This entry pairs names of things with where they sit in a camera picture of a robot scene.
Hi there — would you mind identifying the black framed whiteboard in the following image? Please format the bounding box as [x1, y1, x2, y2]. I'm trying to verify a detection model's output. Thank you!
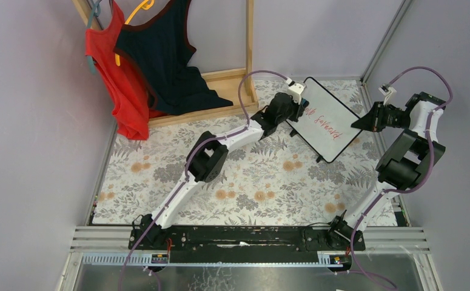
[286, 77, 362, 163]

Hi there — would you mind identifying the blue and black eraser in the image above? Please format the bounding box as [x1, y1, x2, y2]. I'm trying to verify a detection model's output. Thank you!
[301, 98, 309, 109]

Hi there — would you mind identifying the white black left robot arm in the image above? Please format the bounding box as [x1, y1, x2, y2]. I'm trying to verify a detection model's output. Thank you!
[130, 92, 309, 250]

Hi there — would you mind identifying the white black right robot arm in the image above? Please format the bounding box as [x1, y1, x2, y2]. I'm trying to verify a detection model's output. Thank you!
[326, 92, 446, 250]

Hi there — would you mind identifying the floral patterned table mat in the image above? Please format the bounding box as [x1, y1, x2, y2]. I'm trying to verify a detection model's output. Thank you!
[91, 116, 381, 226]

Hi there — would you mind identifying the dark navy tank top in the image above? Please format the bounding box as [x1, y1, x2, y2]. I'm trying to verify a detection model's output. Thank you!
[114, 1, 233, 116]

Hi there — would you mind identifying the red tank top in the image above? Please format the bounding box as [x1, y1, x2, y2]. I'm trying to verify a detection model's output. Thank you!
[85, 2, 165, 140]

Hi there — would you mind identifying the yellow clothes hanger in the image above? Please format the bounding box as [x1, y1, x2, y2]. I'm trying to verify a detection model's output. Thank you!
[114, 0, 155, 67]

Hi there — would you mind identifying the teal clothes hanger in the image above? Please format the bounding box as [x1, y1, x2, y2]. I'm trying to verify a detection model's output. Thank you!
[86, 0, 104, 75]

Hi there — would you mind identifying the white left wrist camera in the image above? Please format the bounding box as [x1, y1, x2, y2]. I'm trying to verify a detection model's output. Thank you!
[286, 78, 306, 105]

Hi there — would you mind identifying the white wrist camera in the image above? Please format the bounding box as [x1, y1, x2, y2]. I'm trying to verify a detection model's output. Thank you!
[378, 84, 397, 105]
[286, 78, 306, 105]

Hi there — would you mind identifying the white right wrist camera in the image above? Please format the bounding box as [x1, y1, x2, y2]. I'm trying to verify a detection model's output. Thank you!
[378, 84, 397, 105]

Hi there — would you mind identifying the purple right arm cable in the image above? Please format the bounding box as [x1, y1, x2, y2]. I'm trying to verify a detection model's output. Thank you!
[335, 66, 454, 291]

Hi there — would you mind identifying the wooden clothes rack frame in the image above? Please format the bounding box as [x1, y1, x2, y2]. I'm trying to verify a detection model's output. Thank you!
[72, 0, 260, 129]

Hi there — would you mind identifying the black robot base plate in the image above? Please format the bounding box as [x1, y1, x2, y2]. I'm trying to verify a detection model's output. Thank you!
[136, 226, 366, 264]

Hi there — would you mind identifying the aluminium rail frame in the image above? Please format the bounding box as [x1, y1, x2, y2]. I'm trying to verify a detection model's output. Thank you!
[56, 0, 445, 291]

